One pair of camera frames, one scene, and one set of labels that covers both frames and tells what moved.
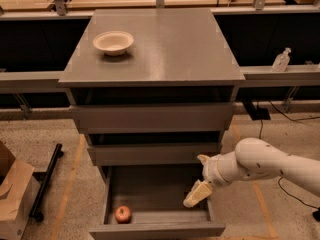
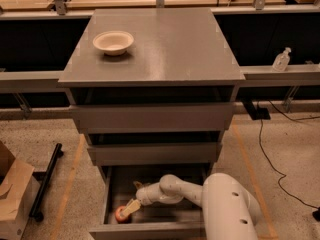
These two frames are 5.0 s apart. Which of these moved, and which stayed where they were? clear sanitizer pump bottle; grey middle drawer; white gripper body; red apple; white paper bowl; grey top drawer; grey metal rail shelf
Moved: white gripper body
Stayed: grey top drawer; red apple; grey metal rail shelf; grey middle drawer; white paper bowl; clear sanitizer pump bottle
